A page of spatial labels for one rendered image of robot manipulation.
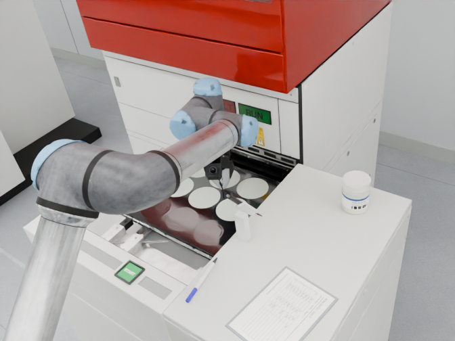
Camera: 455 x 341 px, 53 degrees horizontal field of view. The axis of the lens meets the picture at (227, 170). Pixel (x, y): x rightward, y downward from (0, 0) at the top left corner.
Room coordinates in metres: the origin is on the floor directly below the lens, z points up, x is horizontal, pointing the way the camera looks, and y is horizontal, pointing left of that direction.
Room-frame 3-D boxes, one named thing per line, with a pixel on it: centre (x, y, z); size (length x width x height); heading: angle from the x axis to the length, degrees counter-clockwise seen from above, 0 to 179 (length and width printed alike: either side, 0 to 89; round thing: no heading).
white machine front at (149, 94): (1.38, 0.08, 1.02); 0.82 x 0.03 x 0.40; 49
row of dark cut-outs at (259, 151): (1.25, -0.05, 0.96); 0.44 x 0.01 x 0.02; 49
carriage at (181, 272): (0.87, 0.25, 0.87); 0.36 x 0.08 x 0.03; 49
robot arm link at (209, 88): (1.11, 0.02, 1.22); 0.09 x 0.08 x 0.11; 147
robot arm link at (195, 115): (1.02, 0.06, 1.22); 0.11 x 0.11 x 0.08; 57
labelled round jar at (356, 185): (0.88, -0.32, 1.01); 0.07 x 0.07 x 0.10
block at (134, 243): (0.92, 0.30, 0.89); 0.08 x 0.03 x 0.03; 139
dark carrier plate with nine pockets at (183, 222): (1.08, 0.08, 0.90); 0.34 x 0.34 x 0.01; 49
